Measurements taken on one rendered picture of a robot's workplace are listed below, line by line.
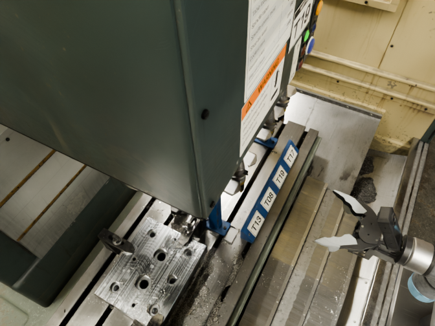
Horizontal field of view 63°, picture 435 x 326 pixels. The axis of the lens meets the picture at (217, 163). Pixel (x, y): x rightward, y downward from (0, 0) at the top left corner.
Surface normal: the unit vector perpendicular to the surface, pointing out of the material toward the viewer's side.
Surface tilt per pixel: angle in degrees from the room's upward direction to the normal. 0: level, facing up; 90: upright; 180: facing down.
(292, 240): 7
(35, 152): 90
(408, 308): 0
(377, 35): 90
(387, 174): 17
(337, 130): 24
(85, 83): 90
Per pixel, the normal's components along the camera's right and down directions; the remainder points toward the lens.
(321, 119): -0.22, -0.23
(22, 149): 0.88, 0.37
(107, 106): -0.47, 0.73
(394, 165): -0.29, -0.66
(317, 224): 0.04, -0.67
